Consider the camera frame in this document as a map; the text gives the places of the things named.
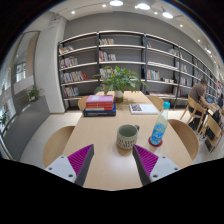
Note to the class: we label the green ceramic mug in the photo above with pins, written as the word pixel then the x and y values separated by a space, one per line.
pixel 127 136

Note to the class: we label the small plant by window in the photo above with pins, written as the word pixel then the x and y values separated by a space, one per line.
pixel 34 93

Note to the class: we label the black backpack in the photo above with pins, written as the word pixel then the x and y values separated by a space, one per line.
pixel 213 126

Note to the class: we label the green potted plant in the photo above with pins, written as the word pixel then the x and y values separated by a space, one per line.
pixel 118 80

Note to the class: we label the clear blue-label water bottle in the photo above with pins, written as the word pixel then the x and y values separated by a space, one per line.
pixel 160 125

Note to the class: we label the dark blue thick book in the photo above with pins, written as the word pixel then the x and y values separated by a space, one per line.
pixel 96 113

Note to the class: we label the wooden chair under man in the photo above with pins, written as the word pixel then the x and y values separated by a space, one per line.
pixel 196 111

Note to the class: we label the wooden chair with bag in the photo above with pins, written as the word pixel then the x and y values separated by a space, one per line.
pixel 214 142

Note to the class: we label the large grey bookshelf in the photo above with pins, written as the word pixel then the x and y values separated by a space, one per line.
pixel 166 69

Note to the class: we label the red round coaster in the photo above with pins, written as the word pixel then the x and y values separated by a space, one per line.
pixel 155 145

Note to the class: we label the red book stack top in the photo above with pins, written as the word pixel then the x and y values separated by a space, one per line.
pixel 99 103

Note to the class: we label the wooden chair far right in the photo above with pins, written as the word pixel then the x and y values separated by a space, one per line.
pixel 158 102

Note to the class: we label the seated man brown shirt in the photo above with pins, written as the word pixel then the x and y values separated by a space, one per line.
pixel 197 94

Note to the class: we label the wooden chair far left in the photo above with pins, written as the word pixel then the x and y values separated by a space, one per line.
pixel 82 103

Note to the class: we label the white magazine on table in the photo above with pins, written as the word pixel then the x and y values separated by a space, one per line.
pixel 143 109

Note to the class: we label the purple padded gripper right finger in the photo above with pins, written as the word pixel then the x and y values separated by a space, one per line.
pixel 152 167

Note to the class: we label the wooden chair near right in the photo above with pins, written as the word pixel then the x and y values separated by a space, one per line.
pixel 187 136

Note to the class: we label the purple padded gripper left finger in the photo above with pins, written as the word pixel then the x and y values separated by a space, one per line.
pixel 74 167

